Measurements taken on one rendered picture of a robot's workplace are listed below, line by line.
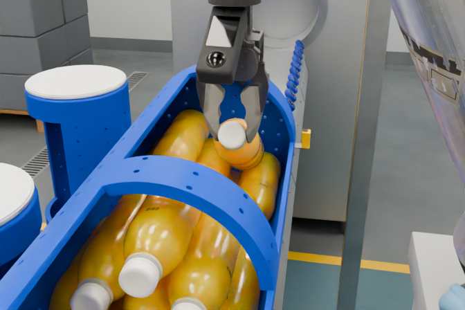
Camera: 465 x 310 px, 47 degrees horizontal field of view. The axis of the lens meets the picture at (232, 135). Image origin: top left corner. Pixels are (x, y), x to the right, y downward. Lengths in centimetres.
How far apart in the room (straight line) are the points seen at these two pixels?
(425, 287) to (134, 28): 523
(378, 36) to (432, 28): 131
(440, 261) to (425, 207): 241
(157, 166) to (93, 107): 87
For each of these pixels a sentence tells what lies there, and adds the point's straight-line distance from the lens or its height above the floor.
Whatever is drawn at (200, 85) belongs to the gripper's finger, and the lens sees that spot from 75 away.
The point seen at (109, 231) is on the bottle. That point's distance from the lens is 66.
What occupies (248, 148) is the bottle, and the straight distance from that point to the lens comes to 80.
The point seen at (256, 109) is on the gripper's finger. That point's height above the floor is 124.
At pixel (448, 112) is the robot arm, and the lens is 26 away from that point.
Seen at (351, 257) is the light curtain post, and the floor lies 42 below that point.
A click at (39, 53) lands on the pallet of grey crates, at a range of 378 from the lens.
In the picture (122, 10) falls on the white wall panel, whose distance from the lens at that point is 569.
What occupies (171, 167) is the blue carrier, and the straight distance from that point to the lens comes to 62.
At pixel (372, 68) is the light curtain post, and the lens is 157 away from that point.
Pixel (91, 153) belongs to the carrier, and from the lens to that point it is 153.
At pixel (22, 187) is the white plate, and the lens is 104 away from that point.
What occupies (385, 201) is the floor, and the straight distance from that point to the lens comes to 305.
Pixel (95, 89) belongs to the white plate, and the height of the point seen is 104.
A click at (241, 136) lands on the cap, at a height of 120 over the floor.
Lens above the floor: 152
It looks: 24 degrees down
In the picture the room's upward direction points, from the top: straight up
